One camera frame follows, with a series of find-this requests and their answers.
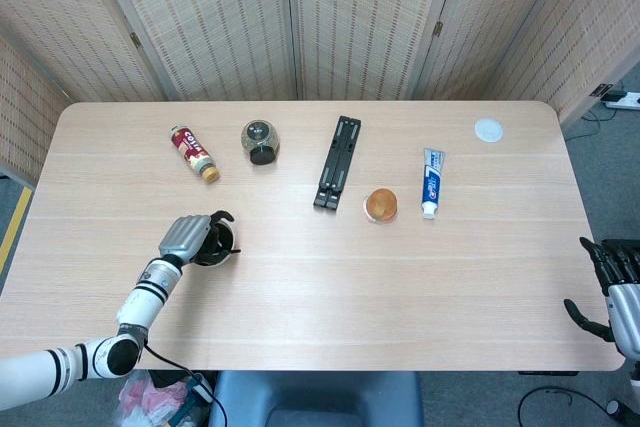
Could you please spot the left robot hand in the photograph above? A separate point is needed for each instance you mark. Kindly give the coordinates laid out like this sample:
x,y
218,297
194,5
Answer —
x,y
182,239

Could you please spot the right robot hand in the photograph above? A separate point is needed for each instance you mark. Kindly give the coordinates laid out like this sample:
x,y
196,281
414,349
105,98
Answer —
x,y
625,317

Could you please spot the white bowl of coffee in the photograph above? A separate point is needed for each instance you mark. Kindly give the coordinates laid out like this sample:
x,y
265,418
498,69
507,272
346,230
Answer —
x,y
226,238

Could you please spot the red Costa coffee bottle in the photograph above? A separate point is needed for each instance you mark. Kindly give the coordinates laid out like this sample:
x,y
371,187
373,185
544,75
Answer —
x,y
192,152

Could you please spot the black desk control panel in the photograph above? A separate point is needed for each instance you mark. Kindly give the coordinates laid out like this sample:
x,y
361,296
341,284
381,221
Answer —
x,y
547,373

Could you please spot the round glass jar black lid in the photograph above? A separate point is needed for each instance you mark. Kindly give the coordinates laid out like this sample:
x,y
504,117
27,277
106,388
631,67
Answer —
x,y
260,142

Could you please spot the white teal bottle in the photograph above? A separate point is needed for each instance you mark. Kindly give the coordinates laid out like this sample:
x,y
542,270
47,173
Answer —
x,y
202,389

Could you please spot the pink white plastic bag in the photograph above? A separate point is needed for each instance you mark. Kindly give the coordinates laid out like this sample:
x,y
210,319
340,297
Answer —
x,y
145,399

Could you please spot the black folding stand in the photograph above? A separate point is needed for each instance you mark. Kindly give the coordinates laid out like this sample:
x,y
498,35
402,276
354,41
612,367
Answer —
x,y
337,162

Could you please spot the orange fruit jelly cup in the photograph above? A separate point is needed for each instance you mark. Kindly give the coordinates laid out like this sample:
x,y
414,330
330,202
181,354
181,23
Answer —
x,y
381,205

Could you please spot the dark blue chair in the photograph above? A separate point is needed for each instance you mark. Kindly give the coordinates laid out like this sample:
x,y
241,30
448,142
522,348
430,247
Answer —
x,y
315,397

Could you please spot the brass screen hinge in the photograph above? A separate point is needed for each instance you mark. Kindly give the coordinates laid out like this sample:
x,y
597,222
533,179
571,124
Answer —
x,y
600,90
134,39
438,28

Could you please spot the white power strip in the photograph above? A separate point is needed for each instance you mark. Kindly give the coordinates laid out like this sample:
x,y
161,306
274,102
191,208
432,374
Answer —
x,y
625,99

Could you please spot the woven folding screen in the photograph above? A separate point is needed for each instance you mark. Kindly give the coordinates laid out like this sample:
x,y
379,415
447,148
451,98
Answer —
x,y
215,22

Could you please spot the white round desk grommet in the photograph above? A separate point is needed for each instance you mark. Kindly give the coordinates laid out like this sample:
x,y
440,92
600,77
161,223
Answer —
x,y
489,130

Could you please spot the blue white toothpaste tube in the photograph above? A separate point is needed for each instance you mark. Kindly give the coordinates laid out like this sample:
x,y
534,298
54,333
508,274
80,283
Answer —
x,y
433,182

